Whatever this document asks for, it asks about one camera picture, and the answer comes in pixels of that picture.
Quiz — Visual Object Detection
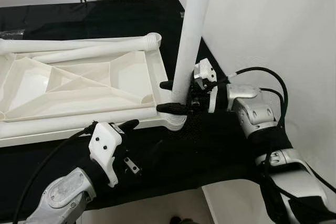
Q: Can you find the white plastic children table top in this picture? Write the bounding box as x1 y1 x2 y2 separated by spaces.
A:
0 33 188 148

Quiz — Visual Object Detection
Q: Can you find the long clear tape strip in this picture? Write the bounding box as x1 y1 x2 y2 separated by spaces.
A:
0 29 25 39

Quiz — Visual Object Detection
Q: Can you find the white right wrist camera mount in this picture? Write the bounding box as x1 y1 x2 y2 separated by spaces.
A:
193 58 218 113

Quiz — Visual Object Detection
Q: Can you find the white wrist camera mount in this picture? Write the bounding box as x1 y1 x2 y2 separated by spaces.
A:
88 122 125 188
193 58 218 113

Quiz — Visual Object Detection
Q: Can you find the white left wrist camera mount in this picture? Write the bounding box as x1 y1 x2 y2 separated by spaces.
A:
88 122 125 188

